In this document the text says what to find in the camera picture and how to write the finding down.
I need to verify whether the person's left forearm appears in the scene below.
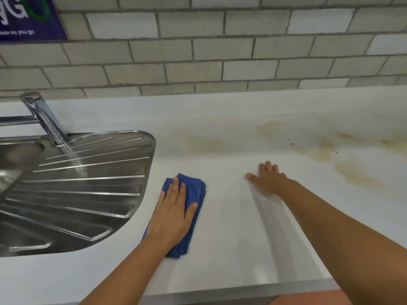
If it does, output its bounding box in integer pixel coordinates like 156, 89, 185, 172
79, 239, 174, 305

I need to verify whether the person's right forearm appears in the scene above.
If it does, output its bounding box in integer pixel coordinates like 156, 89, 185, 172
279, 179, 407, 305

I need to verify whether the steel sink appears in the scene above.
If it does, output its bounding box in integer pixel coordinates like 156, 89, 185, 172
0, 130, 157, 258

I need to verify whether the white countertop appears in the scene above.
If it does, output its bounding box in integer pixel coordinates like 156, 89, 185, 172
0, 85, 407, 305

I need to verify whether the blue cloth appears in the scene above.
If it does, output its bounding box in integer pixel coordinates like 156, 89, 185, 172
141, 173, 206, 259

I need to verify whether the person's right hand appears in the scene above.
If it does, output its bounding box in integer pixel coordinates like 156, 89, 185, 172
245, 161, 297, 198

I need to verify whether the blue wall sign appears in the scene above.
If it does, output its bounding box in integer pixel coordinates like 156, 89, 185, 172
0, 0, 68, 43

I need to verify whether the person's left hand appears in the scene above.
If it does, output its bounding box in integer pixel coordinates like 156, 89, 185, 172
143, 177, 199, 252

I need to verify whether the steel faucet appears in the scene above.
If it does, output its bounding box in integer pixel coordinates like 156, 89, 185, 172
0, 91, 70, 147

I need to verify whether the orange cabinet front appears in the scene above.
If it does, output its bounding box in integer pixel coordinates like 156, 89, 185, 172
268, 288, 354, 305

